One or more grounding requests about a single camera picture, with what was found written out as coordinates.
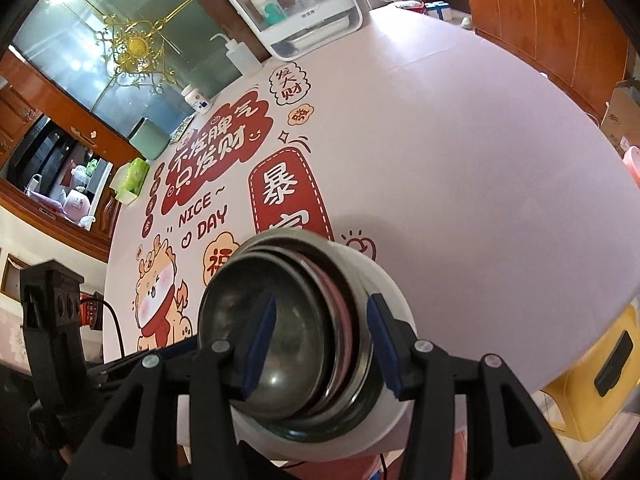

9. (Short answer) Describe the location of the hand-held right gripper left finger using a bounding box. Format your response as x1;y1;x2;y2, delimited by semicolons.
62;292;279;480

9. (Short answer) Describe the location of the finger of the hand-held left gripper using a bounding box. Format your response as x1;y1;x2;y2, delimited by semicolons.
100;339;201;376

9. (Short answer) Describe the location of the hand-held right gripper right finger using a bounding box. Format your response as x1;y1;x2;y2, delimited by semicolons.
366;294;578;480

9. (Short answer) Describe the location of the large steel basin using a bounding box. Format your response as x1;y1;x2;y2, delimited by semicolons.
235;232;396;443

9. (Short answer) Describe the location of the pink steel bowl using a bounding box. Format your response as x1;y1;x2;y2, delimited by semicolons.
240;245;352;416

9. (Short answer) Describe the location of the white plate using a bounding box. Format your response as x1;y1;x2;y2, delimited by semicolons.
200;237;416;463

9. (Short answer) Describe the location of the pink garment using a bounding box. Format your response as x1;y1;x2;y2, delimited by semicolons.
235;440;416;480

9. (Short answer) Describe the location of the pink kitchen appliance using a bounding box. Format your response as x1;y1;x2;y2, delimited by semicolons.
60;187;93;223

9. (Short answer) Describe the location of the green tissue pack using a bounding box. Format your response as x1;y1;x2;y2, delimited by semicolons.
109;157;151;205

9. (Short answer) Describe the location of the pink printed tablecloth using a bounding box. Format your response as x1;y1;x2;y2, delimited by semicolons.
102;7;640;461

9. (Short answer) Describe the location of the yellow plastic stool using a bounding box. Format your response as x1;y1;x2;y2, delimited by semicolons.
540;305;640;443

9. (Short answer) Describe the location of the teal canister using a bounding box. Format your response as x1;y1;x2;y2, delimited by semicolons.
129;117;171;161

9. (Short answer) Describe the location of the patterned coaster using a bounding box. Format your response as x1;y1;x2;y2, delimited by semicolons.
167;115;194;144

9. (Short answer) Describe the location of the black device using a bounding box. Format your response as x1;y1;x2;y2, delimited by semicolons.
594;330;632;396

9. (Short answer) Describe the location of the wooden cabinet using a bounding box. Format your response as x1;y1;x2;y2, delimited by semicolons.
0;50;146;261

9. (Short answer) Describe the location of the white pill bottle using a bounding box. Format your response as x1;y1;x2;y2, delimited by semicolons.
181;85;213;112

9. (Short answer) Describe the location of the frosted glass partition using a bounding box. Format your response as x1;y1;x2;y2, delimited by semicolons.
10;0;236;133

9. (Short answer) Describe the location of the clear squeeze wash bottle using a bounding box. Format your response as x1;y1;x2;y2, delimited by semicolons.
210;32;261;77

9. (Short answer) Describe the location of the gold ornament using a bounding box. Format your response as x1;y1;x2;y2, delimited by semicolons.
60;0;216;96

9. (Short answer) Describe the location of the cardboard box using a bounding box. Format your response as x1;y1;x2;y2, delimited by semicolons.
597;80;640;156

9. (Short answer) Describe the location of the white storage box clear lid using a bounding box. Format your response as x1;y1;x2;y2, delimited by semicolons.
224;0;362;60

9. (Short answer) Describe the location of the white bottle teal label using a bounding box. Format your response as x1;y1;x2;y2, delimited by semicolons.
247;0;286;26

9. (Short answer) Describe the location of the wooden wardrobe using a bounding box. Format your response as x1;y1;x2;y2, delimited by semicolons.
460;0;631;116

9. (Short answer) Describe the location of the wooden wall niche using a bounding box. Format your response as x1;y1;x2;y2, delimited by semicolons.
0;255;27;302

